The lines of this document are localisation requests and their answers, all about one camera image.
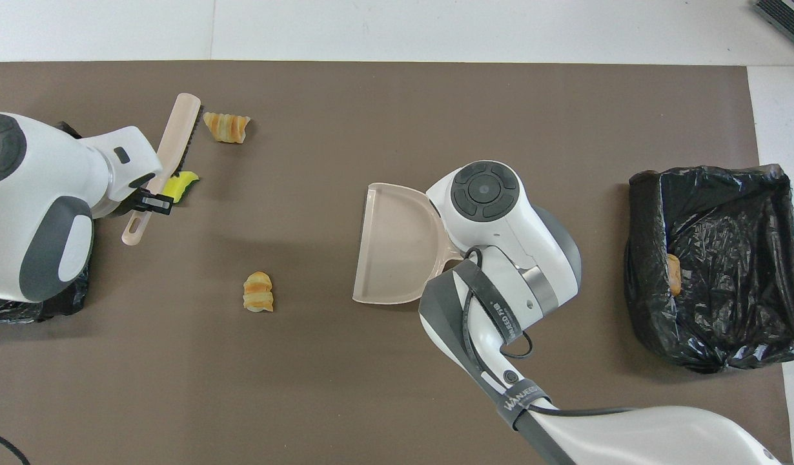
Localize brown table mat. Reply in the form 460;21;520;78
0;61;793;465

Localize black bag lined bin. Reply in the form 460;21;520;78
624;164;794;374
0;121;93;326

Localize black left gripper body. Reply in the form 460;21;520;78
116;171;176;217

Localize striped croissant piece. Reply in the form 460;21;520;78
203;112;252;145
243;271;275;313

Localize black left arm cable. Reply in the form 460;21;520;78
0;428;31;465

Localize beige plastic dustpan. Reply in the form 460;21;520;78
352;182;465;305

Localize yellow sponge piece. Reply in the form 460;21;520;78
161;170;200;202

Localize beige hand brush black bristles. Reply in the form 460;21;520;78
121;92;204;247

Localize dark grey ribbed device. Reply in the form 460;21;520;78
752;0;794;56

